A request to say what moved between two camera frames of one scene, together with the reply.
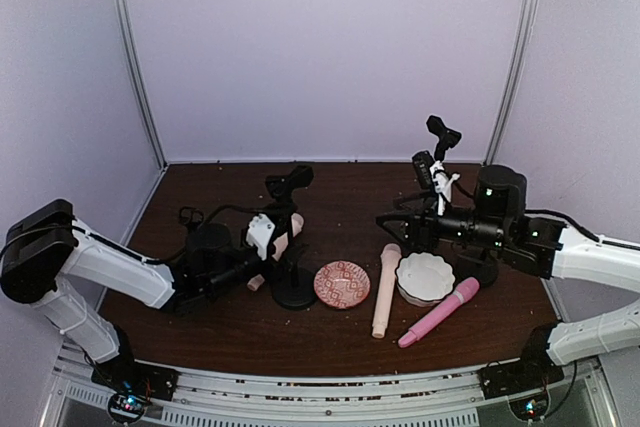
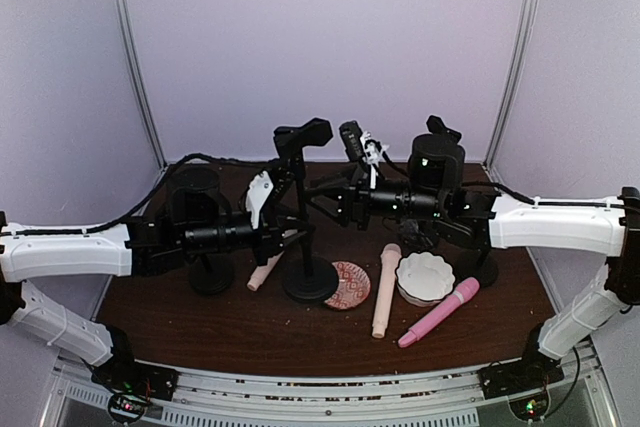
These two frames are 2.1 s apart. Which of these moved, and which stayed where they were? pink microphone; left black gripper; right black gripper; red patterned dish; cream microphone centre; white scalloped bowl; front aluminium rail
Moved: left black gripper; right black gripper
Stayed: pink microphone; white scalloped bowl; cream microphone centre; red patterned dish; front aluminium rail
